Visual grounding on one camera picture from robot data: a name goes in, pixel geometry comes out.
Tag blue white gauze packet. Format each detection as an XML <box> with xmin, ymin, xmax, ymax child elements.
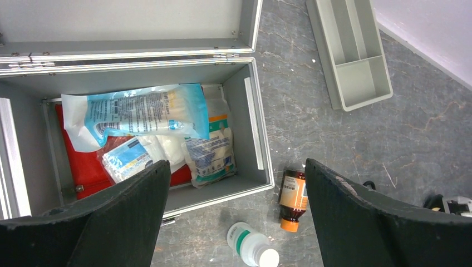
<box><xmin>61</xmin><ymin>83</ymin><xmax>209</xmax><ymax>152</ymax></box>

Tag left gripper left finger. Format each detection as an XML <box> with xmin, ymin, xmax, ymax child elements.
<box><xmin>1</xmin><ymin>160</ymin><xmax>171</xmax><ymax>266</ymax></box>

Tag brown medicine bottle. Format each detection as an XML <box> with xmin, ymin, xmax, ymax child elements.
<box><xmin>279</xmin><ymin>170</ymin><xmax>308</xmax><ymax>233</ymax></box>

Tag bandage box packet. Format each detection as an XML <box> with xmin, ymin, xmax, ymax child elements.
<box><xmin>182</xmin><ymin>98</ymin><xmax>237</xmax><ymax>188</ymax></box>

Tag clear white plastic bottle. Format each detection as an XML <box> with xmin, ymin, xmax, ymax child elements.
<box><xmin>227</xmin><ymin>222</ymin><xmax>280</xmax><ymax>267</ymax></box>

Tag black scissors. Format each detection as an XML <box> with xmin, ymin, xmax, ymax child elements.
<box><xmin>356</xmin><ymin>180</ymin><xmax>471</xmax><ymax>224</ymax></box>

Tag red first aid pouch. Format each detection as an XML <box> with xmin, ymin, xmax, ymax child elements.
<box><xmin>55</xmin><ymin>104</ymin><xmax>191</xmax><ymax>200</ymax></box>

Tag white gauze pad bag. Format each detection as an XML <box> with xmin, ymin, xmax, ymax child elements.
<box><xmin>144</xmin><ymin>135</ymin><xmax>185</xmax><ymax>174</ymax></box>

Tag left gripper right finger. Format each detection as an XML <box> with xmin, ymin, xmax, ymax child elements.
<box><xmin>305</xmin><ymin>159</ymin><xmax>471</xmax><ymax>266</ymax></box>

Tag blue plasters bag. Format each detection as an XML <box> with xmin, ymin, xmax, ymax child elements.
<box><xmin>101</xmin><ymin>136</ymin><xmax>167</xmax><ymax>184</ymax></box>

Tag grey divider tray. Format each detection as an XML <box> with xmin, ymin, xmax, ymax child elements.
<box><xmin>306</xmin><ymin>0</ymin><xmax>393</xmax><ymax>112</ymax></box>

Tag grey metal case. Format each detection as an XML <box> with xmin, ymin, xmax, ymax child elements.
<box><xmin>1</xmin><ymin>1</ymin><xmax>274</xmax><ymax>219</ymax></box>

